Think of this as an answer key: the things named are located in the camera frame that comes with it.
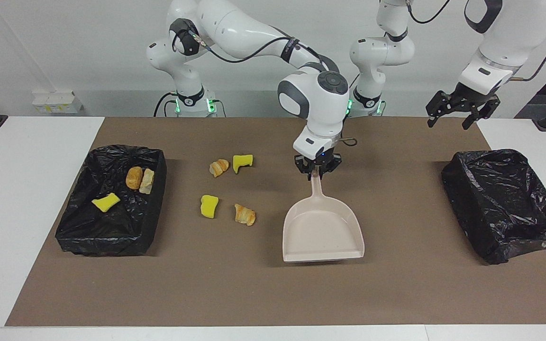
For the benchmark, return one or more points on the white wall socket box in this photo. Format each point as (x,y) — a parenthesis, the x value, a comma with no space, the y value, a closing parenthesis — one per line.
(57,102)

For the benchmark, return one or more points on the beige plastic dustpan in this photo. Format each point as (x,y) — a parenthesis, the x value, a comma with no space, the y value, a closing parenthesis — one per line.
(320,232)

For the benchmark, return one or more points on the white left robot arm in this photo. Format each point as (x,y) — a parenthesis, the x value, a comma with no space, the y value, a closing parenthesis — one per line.
(377,52)

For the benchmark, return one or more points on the brown bread roll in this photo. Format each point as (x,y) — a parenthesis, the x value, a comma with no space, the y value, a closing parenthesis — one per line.
(134,178)

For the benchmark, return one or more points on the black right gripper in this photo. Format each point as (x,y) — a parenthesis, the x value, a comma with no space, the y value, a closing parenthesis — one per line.
(318,157)

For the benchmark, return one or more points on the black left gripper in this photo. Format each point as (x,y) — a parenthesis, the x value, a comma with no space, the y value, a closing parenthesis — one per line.
(469,94)

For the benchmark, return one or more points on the black bag lined bin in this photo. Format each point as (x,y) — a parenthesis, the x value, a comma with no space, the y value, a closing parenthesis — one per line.
(112,227)
(505,208)

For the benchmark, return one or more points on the golden croissant piece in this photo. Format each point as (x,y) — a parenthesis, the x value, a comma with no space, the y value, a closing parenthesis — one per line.
(147,182)
(245,215)
(218,167)

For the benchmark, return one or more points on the yellow green sponge piece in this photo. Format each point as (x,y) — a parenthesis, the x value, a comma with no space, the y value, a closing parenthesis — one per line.
(243,161)
(106,202)
(209,206)

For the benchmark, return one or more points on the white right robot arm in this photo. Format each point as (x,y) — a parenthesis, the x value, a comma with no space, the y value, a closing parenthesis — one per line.
(320,104)

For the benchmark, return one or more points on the brown table mat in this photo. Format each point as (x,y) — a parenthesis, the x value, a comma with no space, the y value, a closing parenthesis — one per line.
(254,293)

